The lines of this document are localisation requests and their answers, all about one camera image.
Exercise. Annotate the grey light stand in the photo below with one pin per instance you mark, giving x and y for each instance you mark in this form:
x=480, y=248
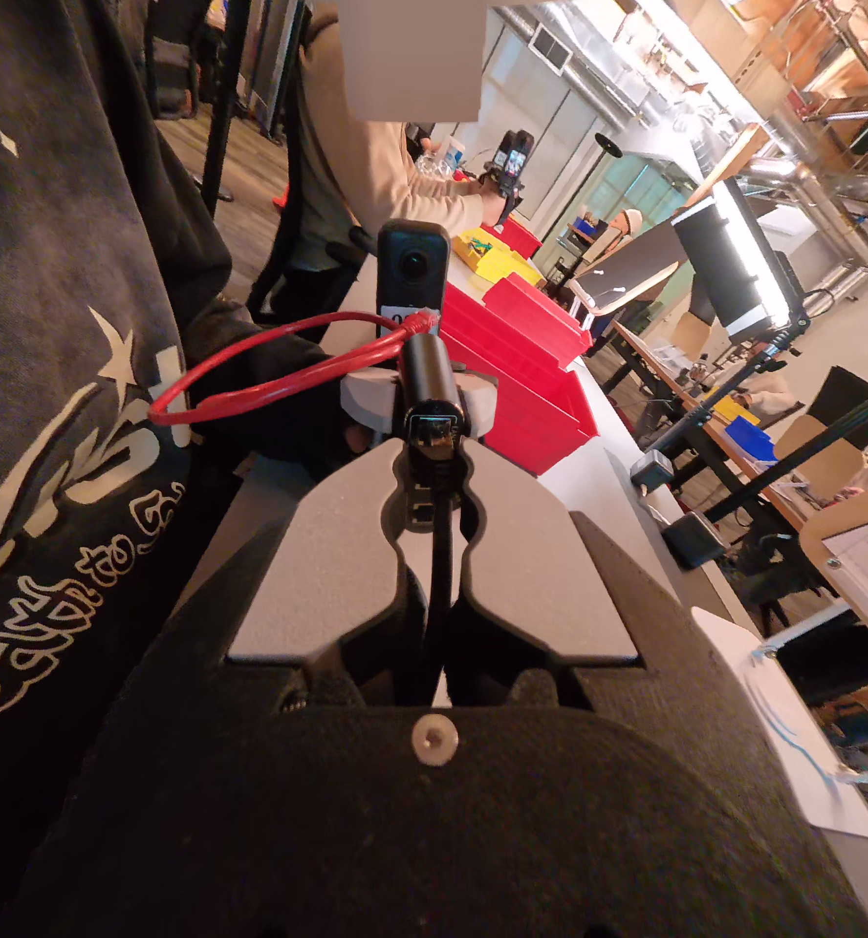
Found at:
x=720, y=397

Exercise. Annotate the white plastic container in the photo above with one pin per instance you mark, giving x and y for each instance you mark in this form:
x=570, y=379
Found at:
x=451, y=155

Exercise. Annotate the blue plastic bin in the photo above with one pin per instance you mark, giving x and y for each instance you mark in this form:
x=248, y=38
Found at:
x=749, y=438

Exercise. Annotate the silver air duct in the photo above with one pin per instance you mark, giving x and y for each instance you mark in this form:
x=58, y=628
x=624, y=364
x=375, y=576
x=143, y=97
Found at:
x=624, y=95
x=830, y=205

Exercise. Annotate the yellow plastic bin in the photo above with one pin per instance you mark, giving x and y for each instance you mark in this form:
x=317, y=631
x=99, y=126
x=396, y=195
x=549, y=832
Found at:
x=504, y=267
x=738, y=409

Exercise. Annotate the red plastic bin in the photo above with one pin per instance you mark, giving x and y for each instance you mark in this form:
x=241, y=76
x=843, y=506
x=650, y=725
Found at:
x=529, y=308
x=518, y=236
x=529, y=425

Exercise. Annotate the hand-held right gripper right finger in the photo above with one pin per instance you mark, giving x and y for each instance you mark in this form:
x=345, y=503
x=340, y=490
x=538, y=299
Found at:
x=544, y=579

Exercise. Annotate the black panel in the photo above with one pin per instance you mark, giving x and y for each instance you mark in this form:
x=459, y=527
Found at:
x=844, y=396

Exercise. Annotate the black table clamp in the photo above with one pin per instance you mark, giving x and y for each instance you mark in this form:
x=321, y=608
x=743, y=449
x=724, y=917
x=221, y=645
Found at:
x=694, y=541
x=652, y=469

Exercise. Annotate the black floor lamp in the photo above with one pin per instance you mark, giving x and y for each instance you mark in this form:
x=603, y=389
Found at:
x=610, y=143

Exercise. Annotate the black ethernet port adapter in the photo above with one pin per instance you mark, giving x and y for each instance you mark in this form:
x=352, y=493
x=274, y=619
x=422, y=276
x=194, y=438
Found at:
x=427, y=366

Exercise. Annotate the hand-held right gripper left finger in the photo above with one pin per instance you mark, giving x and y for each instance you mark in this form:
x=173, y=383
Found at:
x=324, y=557

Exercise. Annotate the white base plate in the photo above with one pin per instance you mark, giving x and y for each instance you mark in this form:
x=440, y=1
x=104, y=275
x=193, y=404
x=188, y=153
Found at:
x=756, y=681

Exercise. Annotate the studio light panel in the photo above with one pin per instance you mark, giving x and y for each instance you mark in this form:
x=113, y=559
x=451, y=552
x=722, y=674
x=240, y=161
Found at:
x=720, y=271

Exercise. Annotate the wooden work table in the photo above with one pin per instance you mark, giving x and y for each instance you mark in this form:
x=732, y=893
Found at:
x=650, y=344

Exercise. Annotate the black stand pole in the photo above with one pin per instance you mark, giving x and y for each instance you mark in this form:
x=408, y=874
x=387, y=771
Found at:
x=808, y=448

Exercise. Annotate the person's left hand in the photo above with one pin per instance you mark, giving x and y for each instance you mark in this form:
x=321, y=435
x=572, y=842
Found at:
x=358, y=441

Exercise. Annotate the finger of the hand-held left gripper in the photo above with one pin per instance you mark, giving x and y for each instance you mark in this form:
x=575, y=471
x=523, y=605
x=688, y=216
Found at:
x=482, y=399
x=364, y=399

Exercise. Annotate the dark printed shirt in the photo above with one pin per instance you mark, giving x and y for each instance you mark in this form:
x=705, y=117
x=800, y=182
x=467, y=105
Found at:
x=53, y=293

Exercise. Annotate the white wall vent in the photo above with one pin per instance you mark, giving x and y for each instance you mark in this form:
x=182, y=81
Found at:
x=551, y=45

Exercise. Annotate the person's left forearm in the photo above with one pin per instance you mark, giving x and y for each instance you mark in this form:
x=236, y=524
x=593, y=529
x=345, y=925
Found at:
x=273, y=440

